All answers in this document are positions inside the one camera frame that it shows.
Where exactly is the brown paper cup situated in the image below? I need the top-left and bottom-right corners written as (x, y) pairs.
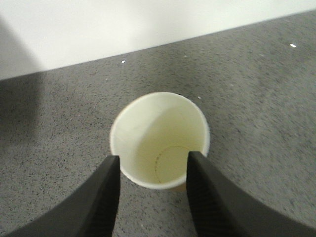
top-left (110, 92), bottom-right (210, 190)

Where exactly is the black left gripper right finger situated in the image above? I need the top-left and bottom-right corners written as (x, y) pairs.
top-left (186, 151), bottom-right (316, 237)

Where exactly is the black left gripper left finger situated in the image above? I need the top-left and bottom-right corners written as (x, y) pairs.
top-left (8, 156), bottom-right (120, 237)

